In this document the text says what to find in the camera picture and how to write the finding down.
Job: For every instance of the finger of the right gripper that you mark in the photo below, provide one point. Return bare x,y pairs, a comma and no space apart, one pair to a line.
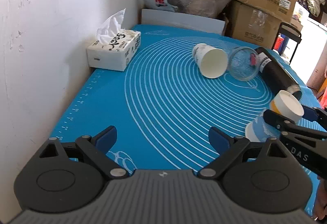
279,122
315,114

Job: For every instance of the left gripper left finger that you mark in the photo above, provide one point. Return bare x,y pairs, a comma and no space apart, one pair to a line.
94,150

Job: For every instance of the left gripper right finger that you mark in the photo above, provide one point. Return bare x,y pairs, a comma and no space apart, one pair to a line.
230,150

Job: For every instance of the colourful paper cup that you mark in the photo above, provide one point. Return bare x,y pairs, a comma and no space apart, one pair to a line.
283,107

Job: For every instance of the white paper cup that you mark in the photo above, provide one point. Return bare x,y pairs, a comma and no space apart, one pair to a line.
212,62

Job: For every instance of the black thermos flask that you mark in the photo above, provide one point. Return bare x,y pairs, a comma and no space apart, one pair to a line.
275,76

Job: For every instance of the white cabinet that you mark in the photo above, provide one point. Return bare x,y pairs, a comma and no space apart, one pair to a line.
309,60

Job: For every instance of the red bucket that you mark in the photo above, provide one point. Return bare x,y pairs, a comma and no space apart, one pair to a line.
280,43

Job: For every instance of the blue silicone baking mat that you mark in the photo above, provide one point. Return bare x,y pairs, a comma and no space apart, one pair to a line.
163,109

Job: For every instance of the black metal stool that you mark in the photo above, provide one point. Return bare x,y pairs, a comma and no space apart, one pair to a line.
294,40

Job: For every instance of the white tissue pack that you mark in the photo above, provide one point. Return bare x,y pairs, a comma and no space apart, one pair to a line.
115,46

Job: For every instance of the lower cardboard box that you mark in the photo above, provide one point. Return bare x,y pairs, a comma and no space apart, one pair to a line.
251,25

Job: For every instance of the white flat box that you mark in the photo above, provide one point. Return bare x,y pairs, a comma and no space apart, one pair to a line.
185,21

